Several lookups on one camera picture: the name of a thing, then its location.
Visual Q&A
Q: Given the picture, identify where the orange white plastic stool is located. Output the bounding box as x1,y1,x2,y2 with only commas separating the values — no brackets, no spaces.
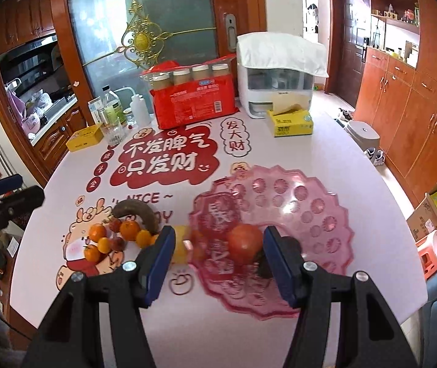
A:
414,230,437,281

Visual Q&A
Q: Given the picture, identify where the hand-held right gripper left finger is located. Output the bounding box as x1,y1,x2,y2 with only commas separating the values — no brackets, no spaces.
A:
23,225,177,368

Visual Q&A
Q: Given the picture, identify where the pink plastic bag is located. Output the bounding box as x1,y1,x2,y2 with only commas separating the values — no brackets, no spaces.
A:
6,80,28,123

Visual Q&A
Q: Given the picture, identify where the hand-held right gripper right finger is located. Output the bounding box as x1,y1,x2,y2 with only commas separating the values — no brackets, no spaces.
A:
262,226,420,368

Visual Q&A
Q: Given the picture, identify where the small white carton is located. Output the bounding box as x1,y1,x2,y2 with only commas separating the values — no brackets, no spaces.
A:
88,99,106,125

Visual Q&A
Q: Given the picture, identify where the white countertop appliance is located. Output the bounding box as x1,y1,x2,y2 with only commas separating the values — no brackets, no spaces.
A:
238,65,315,119

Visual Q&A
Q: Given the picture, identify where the wooden kitchen wall cabinet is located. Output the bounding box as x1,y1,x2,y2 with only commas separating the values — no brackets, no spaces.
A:
0,0,56,48

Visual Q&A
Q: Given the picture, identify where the yellow apple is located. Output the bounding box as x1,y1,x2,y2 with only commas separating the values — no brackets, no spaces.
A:
172,225,193,265

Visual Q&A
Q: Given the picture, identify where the metal door handle plate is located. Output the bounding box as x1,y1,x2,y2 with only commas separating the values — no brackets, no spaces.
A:
224,13,238,51

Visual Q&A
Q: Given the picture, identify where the grey plastic stool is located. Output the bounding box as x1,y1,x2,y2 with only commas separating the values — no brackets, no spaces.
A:
346,120,381,151

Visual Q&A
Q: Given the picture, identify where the yellow cardboard box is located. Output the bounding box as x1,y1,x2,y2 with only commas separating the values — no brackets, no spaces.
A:
66,124,104,152

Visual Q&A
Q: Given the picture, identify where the range hood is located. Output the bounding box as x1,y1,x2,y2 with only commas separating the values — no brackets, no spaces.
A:
0,34,61,83

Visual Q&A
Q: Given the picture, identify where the open cardboard box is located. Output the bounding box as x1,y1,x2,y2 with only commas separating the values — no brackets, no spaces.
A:
406,176,437,255

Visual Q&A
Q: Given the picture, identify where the wooden storage cabinet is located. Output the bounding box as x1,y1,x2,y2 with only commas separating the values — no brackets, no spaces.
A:
353,0,437,204

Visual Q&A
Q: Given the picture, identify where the frosted glass sliding door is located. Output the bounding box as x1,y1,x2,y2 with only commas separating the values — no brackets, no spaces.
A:
50,0,269,102

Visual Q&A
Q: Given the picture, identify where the green label plastic bottle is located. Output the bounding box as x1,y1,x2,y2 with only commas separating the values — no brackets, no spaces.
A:
101,85,122,127

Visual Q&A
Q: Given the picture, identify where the red bottle multipack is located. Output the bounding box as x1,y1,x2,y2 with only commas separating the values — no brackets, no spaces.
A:
140,56,241,130

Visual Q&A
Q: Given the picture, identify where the brown entrance door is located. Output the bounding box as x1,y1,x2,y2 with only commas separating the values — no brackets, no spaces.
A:
328,0,370,108

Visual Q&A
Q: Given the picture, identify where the pale yellow tissue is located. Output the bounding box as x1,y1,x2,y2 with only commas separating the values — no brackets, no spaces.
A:
272,94,304,117

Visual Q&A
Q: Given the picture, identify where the printed white table cover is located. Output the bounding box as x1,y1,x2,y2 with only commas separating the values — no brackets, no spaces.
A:
9,96,428,368

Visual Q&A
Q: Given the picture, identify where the gold door ornament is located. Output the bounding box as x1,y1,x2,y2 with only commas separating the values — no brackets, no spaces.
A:
117,0,171,66

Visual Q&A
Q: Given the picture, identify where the yellow tissue box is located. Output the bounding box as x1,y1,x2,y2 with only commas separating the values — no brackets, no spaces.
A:
266,108,314,138

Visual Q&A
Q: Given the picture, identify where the clear glass cup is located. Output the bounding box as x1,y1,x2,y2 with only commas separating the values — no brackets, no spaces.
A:
101,111,125,146

